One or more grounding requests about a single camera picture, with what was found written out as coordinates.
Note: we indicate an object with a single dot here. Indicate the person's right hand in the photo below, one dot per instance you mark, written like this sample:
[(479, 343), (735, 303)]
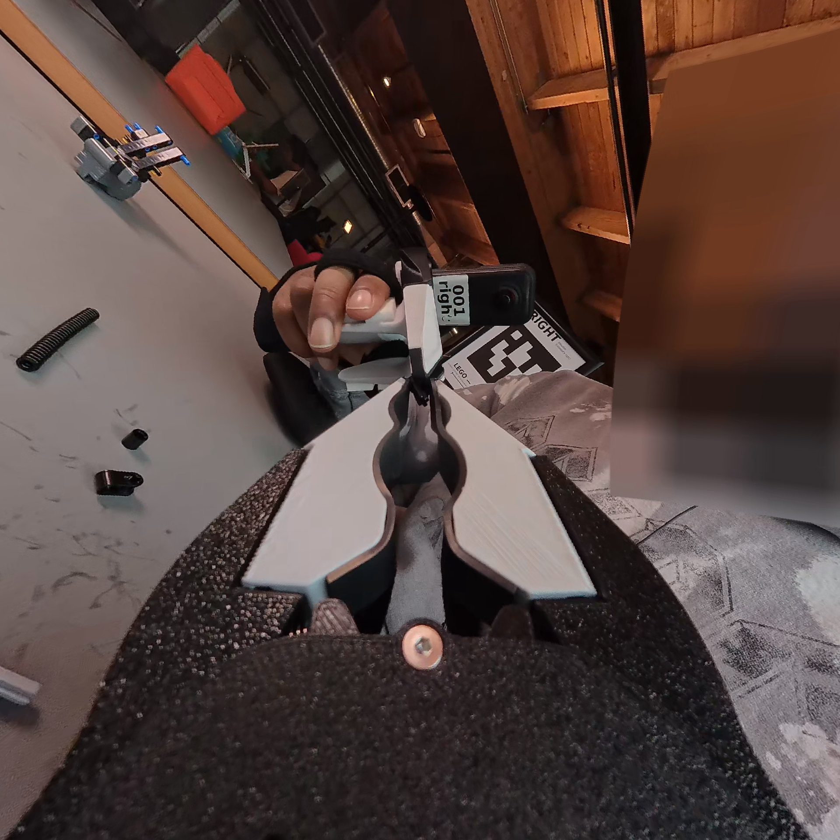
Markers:
[(302, 308)]

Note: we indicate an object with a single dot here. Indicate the red chair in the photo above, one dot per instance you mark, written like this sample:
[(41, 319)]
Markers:
[(300, 253)]

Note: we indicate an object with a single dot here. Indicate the black steel column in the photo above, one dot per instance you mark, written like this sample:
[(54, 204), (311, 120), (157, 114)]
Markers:
[(623, 98)]

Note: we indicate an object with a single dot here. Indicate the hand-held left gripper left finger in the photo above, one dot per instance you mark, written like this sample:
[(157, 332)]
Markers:
[(321, 518)]

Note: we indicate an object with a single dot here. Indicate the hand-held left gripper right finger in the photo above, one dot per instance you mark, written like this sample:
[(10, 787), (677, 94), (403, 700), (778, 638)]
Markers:
[(512, 525)]

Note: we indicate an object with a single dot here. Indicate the grey patterned sweatshirt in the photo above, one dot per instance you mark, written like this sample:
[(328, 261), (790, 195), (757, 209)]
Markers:
[(722, 590)]

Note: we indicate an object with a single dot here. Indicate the grey clamp with blue knobs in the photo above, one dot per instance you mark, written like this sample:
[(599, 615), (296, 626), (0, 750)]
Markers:
[(111, 164)]

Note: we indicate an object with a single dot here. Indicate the short black sleeve piece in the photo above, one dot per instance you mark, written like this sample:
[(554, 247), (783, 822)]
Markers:
[(134, 438)]

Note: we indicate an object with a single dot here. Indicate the black coiled spring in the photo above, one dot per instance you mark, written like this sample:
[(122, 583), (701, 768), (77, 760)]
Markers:
[(59, 338)]

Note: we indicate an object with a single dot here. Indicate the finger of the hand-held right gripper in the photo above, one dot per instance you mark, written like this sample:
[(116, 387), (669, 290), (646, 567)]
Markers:
[(420, 321), (436, 364)]

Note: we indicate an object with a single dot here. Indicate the black two-hole brick connector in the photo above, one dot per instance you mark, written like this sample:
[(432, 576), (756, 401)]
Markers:
[(118, 482)]

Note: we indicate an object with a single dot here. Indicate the pale grey bar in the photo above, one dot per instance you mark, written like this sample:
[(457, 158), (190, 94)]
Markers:
[(13, 686)]

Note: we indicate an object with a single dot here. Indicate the orange container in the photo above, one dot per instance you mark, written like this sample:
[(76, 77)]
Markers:
[(205, 88)]

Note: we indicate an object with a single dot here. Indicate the grey desk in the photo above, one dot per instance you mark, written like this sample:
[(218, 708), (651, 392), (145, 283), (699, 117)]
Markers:
[(164, 367)]

